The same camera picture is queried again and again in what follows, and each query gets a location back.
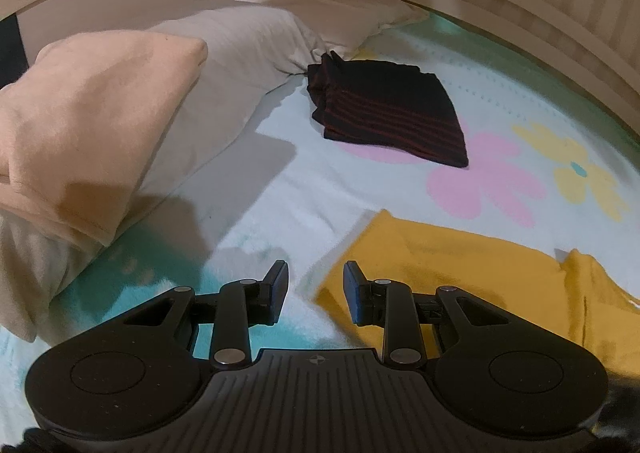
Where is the dark cloth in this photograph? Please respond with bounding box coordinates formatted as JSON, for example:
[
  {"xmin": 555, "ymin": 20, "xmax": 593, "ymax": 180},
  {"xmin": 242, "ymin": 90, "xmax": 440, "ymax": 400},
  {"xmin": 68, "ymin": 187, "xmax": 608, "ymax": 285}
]
[{"xmin": 593, "ymin": 367, "xmax": 640, "ymax": 453}]

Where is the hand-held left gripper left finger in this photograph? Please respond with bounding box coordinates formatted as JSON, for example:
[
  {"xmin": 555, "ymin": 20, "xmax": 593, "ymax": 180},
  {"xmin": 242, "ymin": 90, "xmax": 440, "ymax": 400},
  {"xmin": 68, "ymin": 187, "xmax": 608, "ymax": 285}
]
[{"xmin": 123, "ymin": 260, "xmax": 290, "ymax": 370}]

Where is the grey-white pillow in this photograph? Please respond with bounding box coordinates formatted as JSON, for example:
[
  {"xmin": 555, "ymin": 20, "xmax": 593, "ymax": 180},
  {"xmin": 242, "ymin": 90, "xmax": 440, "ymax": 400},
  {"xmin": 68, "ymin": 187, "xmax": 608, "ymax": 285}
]
[{"xmin": 0, "ymin": 8, "xmax": 372, "ymax": 342}]

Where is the yellow knit sweater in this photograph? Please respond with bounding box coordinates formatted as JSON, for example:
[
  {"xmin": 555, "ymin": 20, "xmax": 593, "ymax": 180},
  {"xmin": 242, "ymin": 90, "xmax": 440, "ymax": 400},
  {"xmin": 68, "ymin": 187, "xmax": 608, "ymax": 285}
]
[{"xmin": 316, "ymin": 208, "xmax": 640, "ymax": 377}]

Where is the floral bed blanket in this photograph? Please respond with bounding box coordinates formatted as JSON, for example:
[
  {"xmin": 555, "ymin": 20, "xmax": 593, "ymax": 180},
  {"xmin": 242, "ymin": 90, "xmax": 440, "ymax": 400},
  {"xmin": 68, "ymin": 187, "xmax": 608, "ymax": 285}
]
[{"xmin": 0, "ymin": 7, "xmax": 640, "ymax": 384}]

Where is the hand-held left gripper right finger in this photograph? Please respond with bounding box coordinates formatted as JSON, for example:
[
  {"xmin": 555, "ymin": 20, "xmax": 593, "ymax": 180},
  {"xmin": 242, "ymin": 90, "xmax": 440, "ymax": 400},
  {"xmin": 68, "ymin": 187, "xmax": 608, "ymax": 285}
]
[{"xmin": 342, "ymin": 260, "xmax": 517, "ymax": 371}]

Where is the folded peach cloth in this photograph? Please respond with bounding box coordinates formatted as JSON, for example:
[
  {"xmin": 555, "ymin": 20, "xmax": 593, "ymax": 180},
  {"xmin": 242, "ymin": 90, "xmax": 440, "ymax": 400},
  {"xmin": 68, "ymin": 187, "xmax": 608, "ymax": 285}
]
[{"xmin": 0, "ymin": 30, "xmax": 209, "ymax": 248}]

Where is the black red-striped folded garment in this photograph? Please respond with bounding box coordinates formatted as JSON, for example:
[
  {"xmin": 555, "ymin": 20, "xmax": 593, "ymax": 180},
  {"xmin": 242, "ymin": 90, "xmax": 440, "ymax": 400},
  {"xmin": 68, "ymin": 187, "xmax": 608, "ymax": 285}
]
[{"xmin": 306, "ymin": 51, "xmax": 470, "ymax": 169}]

